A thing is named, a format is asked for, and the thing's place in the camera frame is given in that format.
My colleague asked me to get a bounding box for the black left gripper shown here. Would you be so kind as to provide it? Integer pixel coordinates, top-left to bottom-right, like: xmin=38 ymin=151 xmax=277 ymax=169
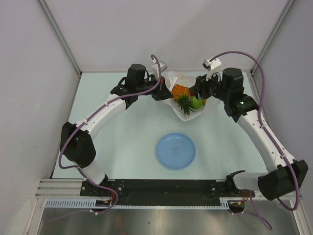
xmin=136 ymin=74 xmax=173 ymax=101

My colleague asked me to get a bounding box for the blue plastic plate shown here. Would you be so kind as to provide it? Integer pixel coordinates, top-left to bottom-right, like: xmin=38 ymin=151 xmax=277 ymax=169
xmin=155 ymin=133 xmax=196 ymax=170

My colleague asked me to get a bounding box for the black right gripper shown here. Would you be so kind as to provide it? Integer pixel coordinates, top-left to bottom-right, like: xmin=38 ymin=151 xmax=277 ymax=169
xmin=189 ymin=69 xmax=230 ymax=102

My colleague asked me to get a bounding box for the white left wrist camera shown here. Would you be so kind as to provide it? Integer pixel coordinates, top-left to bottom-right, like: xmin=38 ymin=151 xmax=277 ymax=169
xmin=151 ymin=62 xmax=167 ymax=79

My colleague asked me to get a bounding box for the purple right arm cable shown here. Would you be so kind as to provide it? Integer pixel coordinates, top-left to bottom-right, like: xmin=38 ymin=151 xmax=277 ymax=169
xmin=212 ymin=50 xmax=302 ymax=211

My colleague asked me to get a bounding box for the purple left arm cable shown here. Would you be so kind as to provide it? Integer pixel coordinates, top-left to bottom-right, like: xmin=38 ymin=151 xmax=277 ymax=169
xmin=58 ymin=54 xmax=164 ymax=196

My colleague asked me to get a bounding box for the white slotted cable duct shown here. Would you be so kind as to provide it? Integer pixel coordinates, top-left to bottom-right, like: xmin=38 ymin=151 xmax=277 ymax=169
xmin=45 ymin=198 xmax=229 ymax=210

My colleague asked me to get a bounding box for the green fake apple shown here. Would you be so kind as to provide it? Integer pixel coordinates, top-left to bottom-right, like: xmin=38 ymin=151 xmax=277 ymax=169
xmin=190 ymin=96 xmax=203 ymax=109

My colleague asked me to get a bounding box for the aluminium frame rail front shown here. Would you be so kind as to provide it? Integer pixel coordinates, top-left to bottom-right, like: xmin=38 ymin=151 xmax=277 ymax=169
xmin=35 ymin=179 xmax=83 ymax=198

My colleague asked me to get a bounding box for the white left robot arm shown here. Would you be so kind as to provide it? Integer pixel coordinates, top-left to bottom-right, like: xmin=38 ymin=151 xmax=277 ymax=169
xmin=60 ymin=62 xmax=172 ymax=196

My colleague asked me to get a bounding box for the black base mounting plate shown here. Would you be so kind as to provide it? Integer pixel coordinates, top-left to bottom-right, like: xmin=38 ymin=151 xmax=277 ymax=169
xmin=80 ymin=178 xmax=255 ymax=207

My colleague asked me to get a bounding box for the white plastic bag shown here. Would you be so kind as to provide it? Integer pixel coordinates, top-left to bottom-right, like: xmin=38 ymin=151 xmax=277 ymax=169
xmin=163 ymin=71 xmax=220 ymax=121

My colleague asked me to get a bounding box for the orange fake pineapple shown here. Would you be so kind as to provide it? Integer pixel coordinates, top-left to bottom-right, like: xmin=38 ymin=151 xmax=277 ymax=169
xmin=172 ymin=84 xmax=194 ymax=115

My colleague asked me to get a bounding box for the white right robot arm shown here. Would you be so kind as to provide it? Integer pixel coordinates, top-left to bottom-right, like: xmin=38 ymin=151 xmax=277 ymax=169
xmin=190 ymin=68 xmax=309 ymax=201

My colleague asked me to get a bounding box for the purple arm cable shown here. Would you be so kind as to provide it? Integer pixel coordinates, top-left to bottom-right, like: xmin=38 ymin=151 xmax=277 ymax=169
xmin=212 ymin=50 xmax=302 ymax=211
xmin=58 ymin=54 xmax=164 ymax=196

